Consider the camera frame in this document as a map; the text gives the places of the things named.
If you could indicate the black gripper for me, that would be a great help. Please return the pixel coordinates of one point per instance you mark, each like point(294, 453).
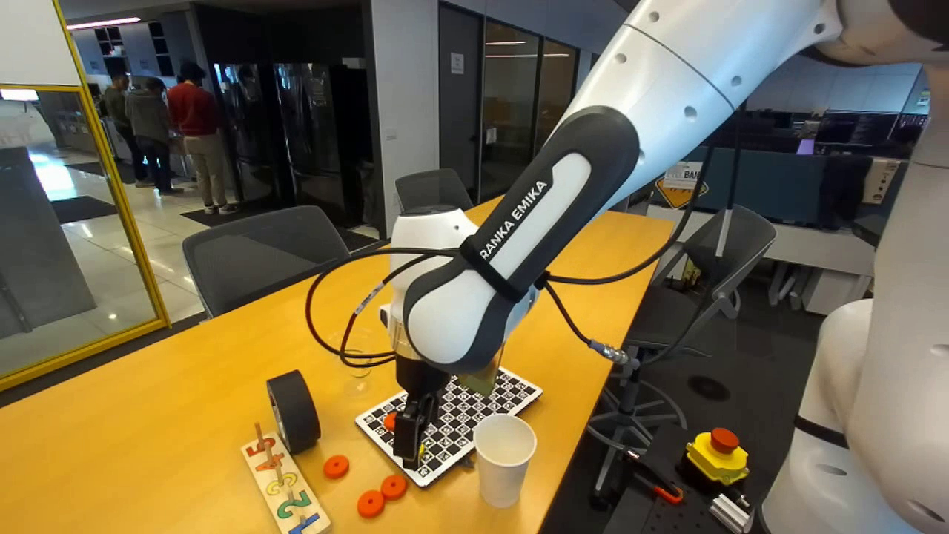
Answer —
point(420, 386)

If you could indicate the orange disc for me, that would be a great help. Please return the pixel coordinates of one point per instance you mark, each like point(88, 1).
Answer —
point(337, 468)
point(395, 484)
point(389, 422)
point(371, 502)

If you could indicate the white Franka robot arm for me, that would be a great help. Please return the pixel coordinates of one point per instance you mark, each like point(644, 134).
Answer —
point(643, 79)

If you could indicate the white paper cup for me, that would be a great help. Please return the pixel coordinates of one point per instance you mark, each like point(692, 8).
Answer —
point(506, 475)

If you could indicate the black white marker board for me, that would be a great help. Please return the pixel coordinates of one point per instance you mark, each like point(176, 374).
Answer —
point(465, 416)

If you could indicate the black tape roll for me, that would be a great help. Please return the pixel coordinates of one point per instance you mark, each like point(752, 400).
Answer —
point(299, 416)

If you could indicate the wooden number puzzle board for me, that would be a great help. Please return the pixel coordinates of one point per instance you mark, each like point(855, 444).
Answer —
point(284, 493)

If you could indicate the grey office chair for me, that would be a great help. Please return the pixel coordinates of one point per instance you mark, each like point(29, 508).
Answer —
point(435, 192)
point(263, 256)

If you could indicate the black floor mat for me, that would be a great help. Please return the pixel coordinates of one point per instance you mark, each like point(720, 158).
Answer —
point(84, 208)
point(204, 216)

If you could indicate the yellow red emergency stop button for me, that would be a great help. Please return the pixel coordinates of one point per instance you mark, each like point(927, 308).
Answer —
point(717, 460)

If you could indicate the silver metal box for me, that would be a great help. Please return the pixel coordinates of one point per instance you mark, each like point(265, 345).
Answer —
point(730, 511)

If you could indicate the dark glass office door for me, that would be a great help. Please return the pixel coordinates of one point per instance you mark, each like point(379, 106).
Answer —
point(508, 99)

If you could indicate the small yellow white sign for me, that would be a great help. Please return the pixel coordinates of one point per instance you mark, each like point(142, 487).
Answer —
point(684, 193)

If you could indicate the black office chair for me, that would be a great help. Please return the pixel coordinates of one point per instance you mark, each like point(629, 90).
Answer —
point(730, 247)

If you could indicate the yellow framed glass partition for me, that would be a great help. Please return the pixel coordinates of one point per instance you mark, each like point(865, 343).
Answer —
point(60, 278)

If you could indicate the person in red shirt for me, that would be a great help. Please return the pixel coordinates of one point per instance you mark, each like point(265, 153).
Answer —
point(193, 107)

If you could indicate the person in grey jacket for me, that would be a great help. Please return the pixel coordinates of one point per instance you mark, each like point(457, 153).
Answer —
point(149, 121)

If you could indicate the blue office divider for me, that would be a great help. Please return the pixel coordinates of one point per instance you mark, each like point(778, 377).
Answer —
point(781, 188)

